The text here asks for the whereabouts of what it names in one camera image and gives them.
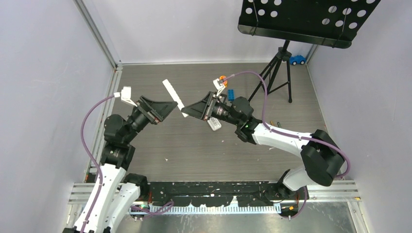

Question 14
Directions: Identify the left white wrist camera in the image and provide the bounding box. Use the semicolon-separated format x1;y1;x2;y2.
120;86;137;107

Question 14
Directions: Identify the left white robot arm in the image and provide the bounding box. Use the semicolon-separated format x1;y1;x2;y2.
63;92;178;233

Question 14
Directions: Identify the blue toy car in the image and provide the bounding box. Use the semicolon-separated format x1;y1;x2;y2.
289;55;306;66

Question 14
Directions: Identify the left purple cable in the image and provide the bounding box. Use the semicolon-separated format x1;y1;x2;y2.
79;93;121;233

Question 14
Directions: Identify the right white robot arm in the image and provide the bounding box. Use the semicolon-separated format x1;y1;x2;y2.
182;92;344;199

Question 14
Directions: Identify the blue toy brick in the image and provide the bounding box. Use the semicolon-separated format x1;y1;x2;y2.
227;89;235;102

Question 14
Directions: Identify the purple cable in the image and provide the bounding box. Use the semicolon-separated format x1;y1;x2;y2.
79;93;121;233
223;70;351;180

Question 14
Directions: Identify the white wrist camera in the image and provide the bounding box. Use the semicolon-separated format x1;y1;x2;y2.
213;78;226;97
120;86;137;107

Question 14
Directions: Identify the orange yellow toy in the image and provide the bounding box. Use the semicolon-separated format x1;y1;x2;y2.
219;76;227;87

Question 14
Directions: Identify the black perforated music stand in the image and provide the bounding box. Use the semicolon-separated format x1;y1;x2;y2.
238;0;379;86

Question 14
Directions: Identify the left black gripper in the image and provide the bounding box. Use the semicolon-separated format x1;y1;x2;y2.
124;95;177;143

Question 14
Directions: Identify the white remote control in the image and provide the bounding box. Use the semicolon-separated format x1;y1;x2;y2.
162;79;188;117
207;117;222;131

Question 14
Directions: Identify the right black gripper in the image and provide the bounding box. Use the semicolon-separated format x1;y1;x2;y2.
182;92;241;127

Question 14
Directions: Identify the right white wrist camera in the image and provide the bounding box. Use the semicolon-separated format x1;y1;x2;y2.
213;78;226;97

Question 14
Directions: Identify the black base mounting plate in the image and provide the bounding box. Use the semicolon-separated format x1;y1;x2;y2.
129;181;309;217

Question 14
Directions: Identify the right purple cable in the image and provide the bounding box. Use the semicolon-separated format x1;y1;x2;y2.
223;70;351;180

